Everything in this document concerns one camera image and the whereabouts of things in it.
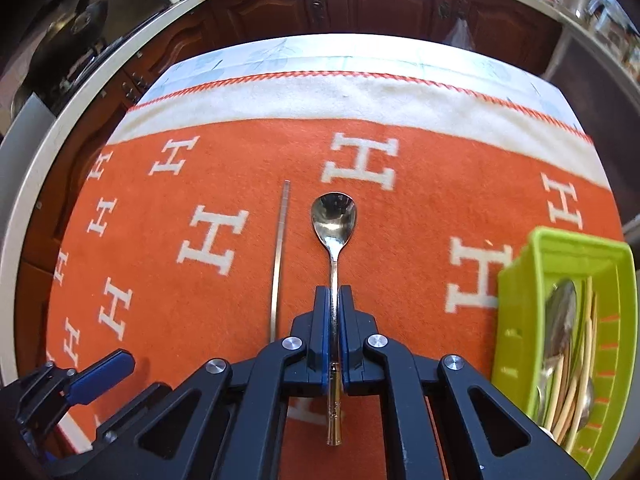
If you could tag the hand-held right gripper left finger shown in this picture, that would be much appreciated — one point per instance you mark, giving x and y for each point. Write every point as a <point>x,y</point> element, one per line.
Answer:
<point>324,320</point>

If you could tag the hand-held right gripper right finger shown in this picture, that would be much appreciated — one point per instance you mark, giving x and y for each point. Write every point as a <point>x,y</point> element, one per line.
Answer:
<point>345,320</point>

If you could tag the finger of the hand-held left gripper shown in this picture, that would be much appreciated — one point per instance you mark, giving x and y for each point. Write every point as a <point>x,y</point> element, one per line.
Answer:
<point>102,370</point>
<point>150,394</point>

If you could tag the metal chopstick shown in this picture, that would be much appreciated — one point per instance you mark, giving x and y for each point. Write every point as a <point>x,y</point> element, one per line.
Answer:
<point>280,260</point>

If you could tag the green plastic utensil tray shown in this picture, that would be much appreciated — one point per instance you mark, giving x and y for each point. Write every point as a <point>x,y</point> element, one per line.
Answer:
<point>520,280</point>

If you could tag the orange blanket white letter pattern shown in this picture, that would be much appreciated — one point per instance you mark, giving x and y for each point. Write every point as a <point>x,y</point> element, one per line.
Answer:
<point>425,200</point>

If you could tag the pale blue tile-print tablecloth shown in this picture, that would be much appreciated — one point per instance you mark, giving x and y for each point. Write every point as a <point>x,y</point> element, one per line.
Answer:
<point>350,55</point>

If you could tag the hanging clear plastic bag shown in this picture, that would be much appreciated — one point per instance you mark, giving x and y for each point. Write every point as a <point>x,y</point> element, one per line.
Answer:
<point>457,35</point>

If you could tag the brown wooden kitchen cabinets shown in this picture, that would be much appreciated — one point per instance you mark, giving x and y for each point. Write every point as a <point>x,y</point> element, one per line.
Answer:
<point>390,0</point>

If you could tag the dark wok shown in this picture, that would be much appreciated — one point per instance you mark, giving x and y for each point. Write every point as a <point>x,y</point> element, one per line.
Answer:
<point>85,17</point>

